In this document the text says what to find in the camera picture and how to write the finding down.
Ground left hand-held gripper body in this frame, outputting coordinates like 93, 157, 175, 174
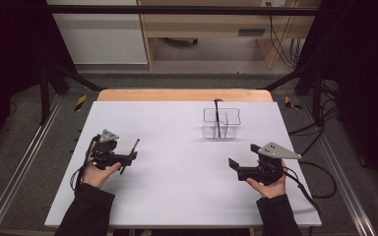
91, 128, 133, 171

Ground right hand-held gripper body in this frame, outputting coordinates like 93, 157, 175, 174
236, 142, 303, 187

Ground clear plastic organizer box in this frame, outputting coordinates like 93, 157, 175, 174
201, 107, 242, 140

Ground person's right hand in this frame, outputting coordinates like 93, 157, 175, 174
245, 159, 288, 201

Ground person's left hand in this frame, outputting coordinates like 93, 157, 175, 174
81, 141, 123, 190

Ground yellow black striped tape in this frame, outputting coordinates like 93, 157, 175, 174
283, 95, 303, 111
74, 94, 89, 113

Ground wooden table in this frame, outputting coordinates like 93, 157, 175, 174
96, 88, 274, 103

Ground black metal stand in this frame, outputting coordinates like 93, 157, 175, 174
38, 61, 108, 126
263, 61, 327, 128

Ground white cabinet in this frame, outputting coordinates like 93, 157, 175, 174
45, 0, 149, 65

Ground light wooden desk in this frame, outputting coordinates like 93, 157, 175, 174
136, 0, 323, 71

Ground black curtain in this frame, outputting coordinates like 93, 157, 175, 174
296, 0, 378, 200
0, 0, 77, 160

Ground left hand-held gripper cable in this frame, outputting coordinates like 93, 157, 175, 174
70, 137, 96, 194

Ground hand-held gripper cable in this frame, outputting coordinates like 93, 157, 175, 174
70, 137, 96, 194
283, 159, 338, 214

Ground right hand-held gripper cable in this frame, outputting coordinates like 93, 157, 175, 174
283, 159, 338, 214

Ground black floor cables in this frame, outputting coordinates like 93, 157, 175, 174
287, 80, 342, 156

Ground aluminium floor rail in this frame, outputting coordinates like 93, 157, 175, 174
298, 97, 378, 236
0, 93, 64, 236

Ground black hanging cables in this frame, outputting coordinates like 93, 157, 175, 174
265, 1, 302, 69

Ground black frame crossbar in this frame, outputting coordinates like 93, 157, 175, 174
45, 4, 321, 17

